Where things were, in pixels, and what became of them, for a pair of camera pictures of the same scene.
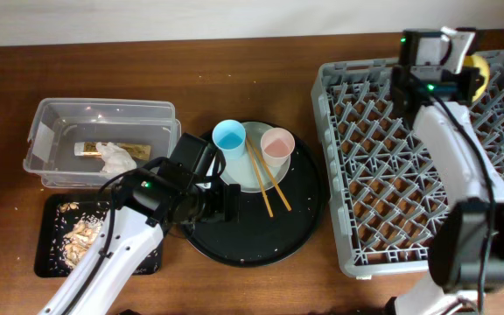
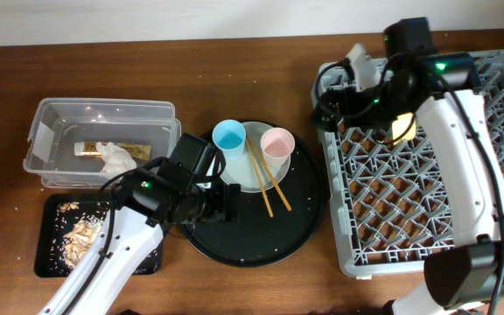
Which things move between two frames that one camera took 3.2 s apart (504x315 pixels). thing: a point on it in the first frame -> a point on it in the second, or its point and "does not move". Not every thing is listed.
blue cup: [229, 136] does not move
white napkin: [116, 160] does not move
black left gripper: [221, 211] does not move
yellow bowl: [479, 62] -> [401, 124]
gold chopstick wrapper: [91, 150] does not move
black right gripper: [472, 79] -> [337, 99]
